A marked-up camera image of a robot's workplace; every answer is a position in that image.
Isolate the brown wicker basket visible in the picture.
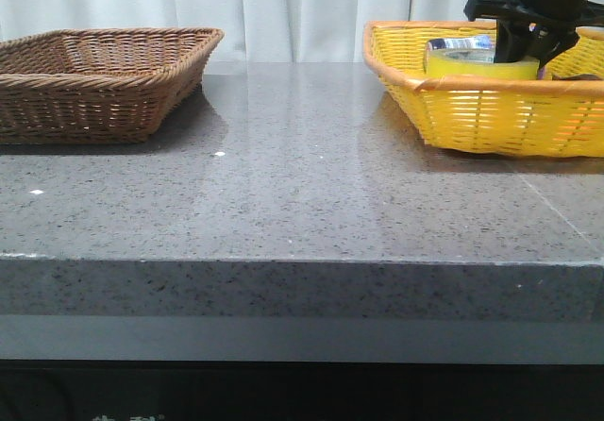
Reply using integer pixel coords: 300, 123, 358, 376
1, 27, 225, 144

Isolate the small labelled jar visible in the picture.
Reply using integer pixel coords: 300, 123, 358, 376
425, 34, 495, 60

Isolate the yellow woven basket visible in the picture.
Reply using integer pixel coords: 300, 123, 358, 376
363, 21, 603, 158

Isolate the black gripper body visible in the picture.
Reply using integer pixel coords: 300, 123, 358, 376
463, 0, 603, 30

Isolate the yellow tape roll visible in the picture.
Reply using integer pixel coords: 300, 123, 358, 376
424, 48, 540, 80

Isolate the white curtain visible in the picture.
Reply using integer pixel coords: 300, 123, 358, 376
1, 0, 467, 62

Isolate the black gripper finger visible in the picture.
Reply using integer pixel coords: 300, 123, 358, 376
494, 20, 532, 63
532, 26, 579, 68

